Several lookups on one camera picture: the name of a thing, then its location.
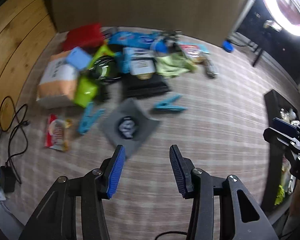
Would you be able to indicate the lime green plastic item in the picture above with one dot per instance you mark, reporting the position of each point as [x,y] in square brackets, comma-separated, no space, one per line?
[85,92]

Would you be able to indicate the blue white pouch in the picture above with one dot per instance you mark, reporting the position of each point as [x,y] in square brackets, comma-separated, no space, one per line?
[150,41]

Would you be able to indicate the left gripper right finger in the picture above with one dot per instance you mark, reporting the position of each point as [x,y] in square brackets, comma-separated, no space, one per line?
[182,168]

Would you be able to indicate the light blue clothespin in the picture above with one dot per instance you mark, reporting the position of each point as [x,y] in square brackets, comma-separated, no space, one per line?
[168,106]
[89,118]

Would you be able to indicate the blue round disc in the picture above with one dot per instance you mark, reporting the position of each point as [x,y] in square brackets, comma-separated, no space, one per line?
[227,46]

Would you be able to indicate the grey square pouch with logo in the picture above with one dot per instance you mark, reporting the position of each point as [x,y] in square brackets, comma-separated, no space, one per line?
[129,125]

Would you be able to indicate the black storage tray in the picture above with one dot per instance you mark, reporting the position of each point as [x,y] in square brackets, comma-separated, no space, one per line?
[274,103]

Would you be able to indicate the green cloth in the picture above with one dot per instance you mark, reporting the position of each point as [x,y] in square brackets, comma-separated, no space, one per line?
[174,65]

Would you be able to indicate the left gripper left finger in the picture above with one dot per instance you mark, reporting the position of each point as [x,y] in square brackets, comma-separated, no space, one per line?
[111,172]

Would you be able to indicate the red fabric bag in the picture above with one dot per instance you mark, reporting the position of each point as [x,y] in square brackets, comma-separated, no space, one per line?
[87,36]

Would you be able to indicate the red white snack packet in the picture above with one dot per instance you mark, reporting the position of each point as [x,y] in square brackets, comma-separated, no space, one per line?
[56,135]

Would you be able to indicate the yellow shuttlecock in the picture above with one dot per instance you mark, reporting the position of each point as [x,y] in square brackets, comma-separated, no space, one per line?
[279,196]

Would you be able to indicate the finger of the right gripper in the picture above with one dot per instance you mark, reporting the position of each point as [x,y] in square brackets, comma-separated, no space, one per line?
[284,127]

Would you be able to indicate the black keyboard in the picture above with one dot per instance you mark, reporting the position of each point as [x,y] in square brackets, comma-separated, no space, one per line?
[133,87]

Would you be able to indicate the light blue sponge block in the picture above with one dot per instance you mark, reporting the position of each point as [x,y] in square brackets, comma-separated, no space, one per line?
[78,58]

